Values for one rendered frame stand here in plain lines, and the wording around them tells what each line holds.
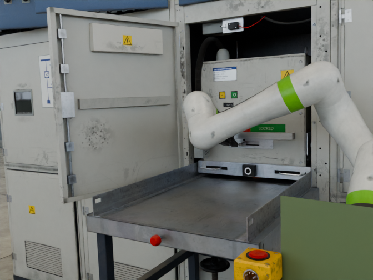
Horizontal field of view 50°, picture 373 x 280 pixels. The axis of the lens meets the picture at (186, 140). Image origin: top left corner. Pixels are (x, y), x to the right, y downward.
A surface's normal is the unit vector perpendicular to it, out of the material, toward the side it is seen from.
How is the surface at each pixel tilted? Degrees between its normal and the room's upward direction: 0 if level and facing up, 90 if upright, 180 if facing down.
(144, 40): 90
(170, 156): 90
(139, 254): 90
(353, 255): 90
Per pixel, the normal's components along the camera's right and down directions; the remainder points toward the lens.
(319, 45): -0.51, 0.11
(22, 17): -0.14, 0.11
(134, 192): 0.86, 0.03
